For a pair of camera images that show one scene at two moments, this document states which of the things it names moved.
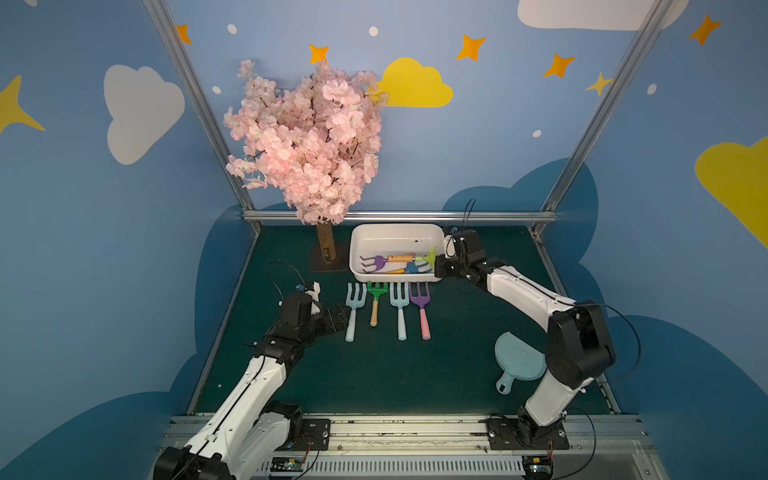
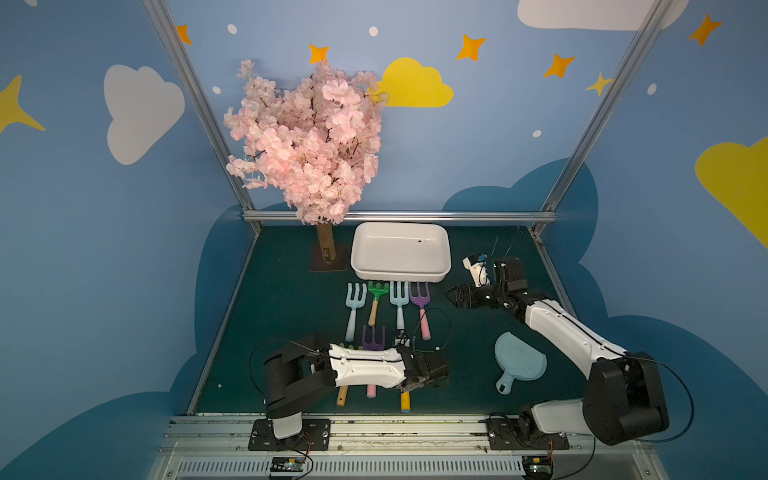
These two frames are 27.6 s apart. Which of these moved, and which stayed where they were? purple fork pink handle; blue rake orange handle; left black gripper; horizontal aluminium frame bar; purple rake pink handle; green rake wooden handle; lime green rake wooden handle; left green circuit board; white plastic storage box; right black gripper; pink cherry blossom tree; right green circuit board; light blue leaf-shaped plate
Moved: purple rake pink handle; blue rake orange handle; right black gripper; lime green rake wooden handle; left black gripper
Stayed: left green circuit board; white plastic storage box; right green circuit board; purple fork pink handle; pink cherry blossom tree; green rake wooden handle; light blue leaf-shaped plate; horizontal aluminium frame bar
